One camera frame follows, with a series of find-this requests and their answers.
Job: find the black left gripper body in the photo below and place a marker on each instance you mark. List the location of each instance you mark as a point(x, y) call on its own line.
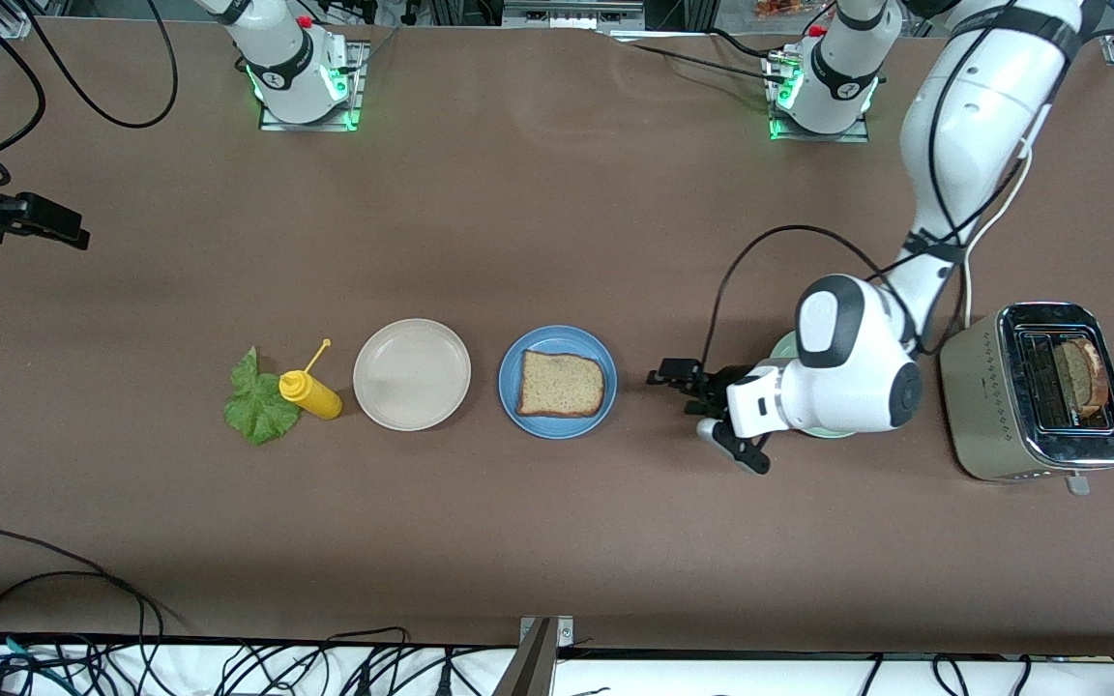
point(723, 380)

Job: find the brown bread slice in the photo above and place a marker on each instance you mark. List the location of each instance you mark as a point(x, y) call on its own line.
point(1084, 377)
point(562, 385)

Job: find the blue plate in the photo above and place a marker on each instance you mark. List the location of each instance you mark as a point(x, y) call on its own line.
point(557, 335)

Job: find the green lettuce leaf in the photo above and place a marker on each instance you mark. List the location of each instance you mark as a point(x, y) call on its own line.
point(257, 411)

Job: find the yellow squeeze bottle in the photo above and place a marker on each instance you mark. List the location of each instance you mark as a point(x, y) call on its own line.
point(315, 396)

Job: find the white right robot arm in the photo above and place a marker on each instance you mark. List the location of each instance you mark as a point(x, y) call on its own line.
point(281, 58)

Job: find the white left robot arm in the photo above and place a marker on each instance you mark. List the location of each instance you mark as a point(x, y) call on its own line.
point(982, 106)

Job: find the light green plate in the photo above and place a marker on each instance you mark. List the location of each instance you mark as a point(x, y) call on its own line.
point(781, 350)

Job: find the beige plate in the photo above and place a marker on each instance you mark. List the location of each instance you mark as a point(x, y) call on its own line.
point(412, 375)

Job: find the beige chrome toaster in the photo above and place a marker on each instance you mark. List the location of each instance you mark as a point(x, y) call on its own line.
point(978, 406)

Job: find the orange snack packet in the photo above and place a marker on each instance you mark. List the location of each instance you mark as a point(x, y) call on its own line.
point(779, 8)

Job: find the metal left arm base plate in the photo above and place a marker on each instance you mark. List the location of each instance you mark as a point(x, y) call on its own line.
point(857, 137)

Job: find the metal table edge bracket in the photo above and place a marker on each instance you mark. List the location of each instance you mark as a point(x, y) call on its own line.
point(538, 657)

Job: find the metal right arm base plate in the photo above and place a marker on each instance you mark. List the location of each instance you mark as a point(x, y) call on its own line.
point(359, 97)

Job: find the grey metal frame block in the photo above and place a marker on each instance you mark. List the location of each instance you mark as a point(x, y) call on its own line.
point(567, 14)

